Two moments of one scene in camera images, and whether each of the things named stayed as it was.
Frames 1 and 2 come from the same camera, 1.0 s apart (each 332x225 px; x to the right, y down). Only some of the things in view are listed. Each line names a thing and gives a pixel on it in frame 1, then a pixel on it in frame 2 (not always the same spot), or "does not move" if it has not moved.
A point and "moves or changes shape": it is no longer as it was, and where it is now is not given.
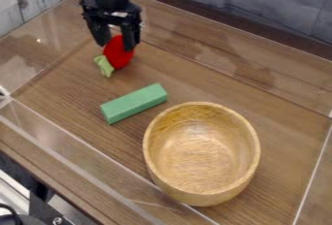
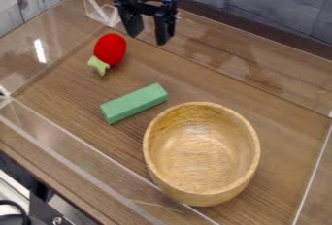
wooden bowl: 201,150 does not move
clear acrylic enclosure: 208,134 does not move
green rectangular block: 133,103 does not move
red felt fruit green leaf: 117,56 moves or changes shape
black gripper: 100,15 -> 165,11
